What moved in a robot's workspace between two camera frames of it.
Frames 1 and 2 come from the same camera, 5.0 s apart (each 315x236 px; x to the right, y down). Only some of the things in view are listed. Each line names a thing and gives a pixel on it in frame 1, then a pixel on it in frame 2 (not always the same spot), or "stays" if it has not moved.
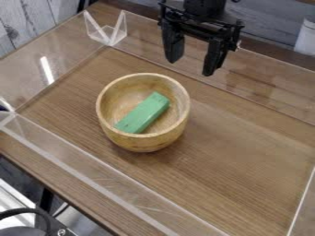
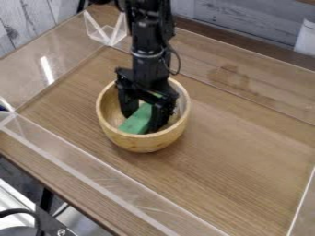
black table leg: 46,199 stays
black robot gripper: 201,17 to 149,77
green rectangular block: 143,113 stays
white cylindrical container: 305,41 stays
